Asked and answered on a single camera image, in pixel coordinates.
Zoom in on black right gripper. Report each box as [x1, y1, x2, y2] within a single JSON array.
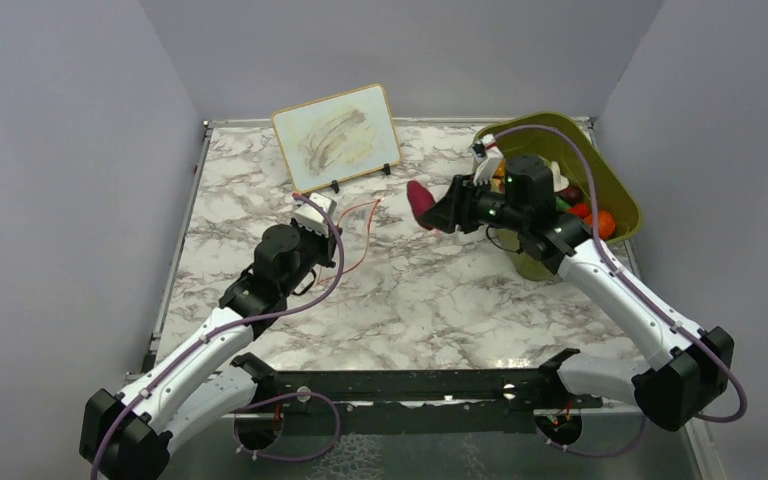
[[420, 174, 528, 235]]

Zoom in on magenta toy beet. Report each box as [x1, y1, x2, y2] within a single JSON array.
[[406, 180, 436, 231]]

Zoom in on clear zip bag orange zipper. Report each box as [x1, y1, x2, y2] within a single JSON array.
[[338, 198, 382, 276]]

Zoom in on white toy mushroom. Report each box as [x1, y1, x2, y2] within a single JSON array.
[[549, 161, 570, 193]]

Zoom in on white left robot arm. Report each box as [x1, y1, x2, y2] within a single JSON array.
[[79, 221, 344, 479]]

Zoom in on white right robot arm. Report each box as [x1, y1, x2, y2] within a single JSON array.
[[407, 156, 735, 431]]

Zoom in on yellow framed whiteboard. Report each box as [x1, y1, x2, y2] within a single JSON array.
[[271, 84, 403, 193]]

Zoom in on dark maroon toy plum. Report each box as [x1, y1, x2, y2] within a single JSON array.
[[557, 185, 584, 206]]

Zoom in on red toy chili pepper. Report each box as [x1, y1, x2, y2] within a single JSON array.
[[566, 202, 592, 219]]

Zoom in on orange toy pumpkin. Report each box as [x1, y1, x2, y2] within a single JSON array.
[[584, 211, 617, 241]]

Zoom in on olive green plastic bin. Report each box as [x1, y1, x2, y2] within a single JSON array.
[[473, 112, 642, 269]]

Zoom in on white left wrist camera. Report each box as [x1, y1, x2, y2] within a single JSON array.
[[292, 193, 337, 238]]

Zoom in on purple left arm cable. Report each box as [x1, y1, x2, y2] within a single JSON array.
[[89, 192, 346, 480]]

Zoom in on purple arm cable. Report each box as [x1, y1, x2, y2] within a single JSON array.
[[483, 124, 750, 424], [89, 192, 346, 480]]

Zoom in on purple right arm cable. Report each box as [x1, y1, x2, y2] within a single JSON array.
[[483, 124, 750, 424]]

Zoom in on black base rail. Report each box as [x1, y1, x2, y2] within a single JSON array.
[[233, 368, 603, 448]]

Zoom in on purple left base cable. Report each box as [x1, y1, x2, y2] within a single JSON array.
[[233, 388, 343, 464]]

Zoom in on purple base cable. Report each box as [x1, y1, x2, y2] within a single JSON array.
[[534, 410, 650, 458], [233, 388, 343, 464]]

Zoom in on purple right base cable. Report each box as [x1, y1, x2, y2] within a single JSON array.
[[534, 410, 650, 458]]

